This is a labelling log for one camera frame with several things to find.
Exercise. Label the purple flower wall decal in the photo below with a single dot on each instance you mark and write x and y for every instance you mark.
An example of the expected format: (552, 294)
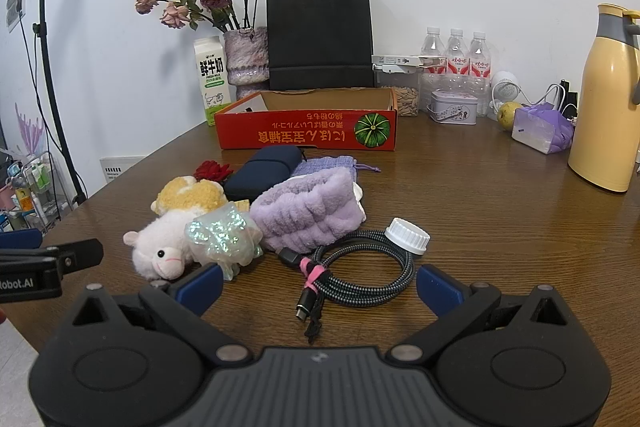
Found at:
(30, 132)

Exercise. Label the green apple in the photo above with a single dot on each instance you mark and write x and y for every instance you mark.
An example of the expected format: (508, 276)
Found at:
(507, 114)

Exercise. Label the yellow plush toy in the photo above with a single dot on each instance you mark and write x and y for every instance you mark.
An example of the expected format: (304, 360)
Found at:
(190, 197)

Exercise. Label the black light stand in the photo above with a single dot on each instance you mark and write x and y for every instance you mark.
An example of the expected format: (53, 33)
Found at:
(50, 72)

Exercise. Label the clear water bottle red label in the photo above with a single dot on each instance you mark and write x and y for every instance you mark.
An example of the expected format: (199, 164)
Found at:
(433, 47)
(480, 54)
(456, 49)

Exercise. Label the red cardboard box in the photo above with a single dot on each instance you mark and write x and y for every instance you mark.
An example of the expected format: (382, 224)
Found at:
(300, 132)

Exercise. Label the small white round device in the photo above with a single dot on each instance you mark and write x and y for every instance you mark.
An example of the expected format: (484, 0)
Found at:
(505, 84)

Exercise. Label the white bottle cap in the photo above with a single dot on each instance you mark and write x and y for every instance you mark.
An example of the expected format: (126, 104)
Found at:
(407, 237)

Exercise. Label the purple knitted cloth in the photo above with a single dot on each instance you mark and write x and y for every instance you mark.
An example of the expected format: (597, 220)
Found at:
(325, 167)

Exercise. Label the wall photo print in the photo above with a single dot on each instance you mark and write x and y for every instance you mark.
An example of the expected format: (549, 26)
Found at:
(15, 2)

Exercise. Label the iridescent plastic bag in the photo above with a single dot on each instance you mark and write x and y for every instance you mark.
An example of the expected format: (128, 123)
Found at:
(220, 234)

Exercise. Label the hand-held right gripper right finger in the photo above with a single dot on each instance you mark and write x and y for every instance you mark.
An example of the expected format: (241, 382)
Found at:
(440, 289)

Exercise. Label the black paper bag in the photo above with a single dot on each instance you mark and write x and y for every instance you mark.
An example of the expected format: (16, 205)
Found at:
(320, 37)

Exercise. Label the purple plastic bag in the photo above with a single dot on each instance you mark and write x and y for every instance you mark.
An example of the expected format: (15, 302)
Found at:
(540, 129)

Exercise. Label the white cloth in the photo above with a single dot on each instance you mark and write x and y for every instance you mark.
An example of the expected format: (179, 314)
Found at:
(359, 202)

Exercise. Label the white green milk carton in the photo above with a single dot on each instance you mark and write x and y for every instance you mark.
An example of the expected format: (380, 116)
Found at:
(212, 77)

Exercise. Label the red fabric rose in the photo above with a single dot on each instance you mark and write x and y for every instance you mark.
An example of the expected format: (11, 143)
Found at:
(212, 170)

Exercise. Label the black charger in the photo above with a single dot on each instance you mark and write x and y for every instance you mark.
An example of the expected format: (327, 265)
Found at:
(570, 99)

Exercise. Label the pale printed tin box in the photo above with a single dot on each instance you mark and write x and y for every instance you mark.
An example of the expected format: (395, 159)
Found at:
(455, 109)

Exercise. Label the marbled purple vase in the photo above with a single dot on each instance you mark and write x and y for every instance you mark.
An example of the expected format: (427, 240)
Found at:
(245, 57)

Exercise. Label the navy zip pouch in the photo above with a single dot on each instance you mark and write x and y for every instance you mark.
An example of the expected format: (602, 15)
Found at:
(260, 172)

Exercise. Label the purple fluffy headband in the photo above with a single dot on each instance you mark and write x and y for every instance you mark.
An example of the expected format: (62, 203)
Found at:
(305, 212)

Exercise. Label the yellow thermos jug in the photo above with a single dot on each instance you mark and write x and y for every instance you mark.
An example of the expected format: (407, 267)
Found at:
(600, 107)

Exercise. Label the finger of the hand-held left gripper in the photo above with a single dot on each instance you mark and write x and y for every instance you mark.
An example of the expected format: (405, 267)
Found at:
(20, 239)
(80, 253)

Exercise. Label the clear snack container white lid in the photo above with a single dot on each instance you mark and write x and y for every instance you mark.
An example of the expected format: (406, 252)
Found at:
(405, 99)

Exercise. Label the white plush sheep toy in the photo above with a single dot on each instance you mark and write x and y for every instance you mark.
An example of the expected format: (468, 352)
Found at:
(160, 242)

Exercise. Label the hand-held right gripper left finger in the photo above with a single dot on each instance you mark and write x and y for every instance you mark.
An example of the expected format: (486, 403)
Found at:
(202, 287)

